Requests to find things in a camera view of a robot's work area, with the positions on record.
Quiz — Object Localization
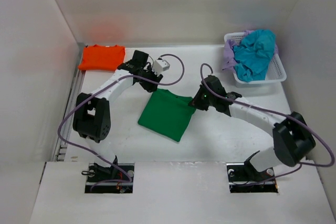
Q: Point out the green t shirt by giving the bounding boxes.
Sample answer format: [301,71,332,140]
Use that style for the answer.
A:
[138,89,196,142]

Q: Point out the aluminium frame rail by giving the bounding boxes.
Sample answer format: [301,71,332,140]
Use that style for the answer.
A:
[54,42,87,162]

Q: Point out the white plastic basket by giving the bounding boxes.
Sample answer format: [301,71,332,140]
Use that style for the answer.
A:
[224,31,287,87]

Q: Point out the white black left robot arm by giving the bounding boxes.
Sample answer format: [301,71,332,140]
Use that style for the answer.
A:
[72,50,170,182]

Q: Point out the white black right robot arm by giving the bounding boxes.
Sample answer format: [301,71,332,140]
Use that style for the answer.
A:
[189,75,316,182]

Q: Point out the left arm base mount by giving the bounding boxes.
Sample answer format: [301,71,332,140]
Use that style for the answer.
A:
[81,163,135,194]

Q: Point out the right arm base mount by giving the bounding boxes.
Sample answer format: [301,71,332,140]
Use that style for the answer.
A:
[226,163,278,193]

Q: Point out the lilac t shirt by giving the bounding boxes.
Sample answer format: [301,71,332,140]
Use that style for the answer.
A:
[222,30,279,72]

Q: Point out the orange t shirt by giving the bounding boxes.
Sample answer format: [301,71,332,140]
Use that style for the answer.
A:
[78,45,125,71]

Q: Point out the teal t shirt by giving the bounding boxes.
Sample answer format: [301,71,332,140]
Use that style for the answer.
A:
[233,29,276,82]

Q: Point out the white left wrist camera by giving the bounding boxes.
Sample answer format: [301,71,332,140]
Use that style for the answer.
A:
[152,58,170,76]

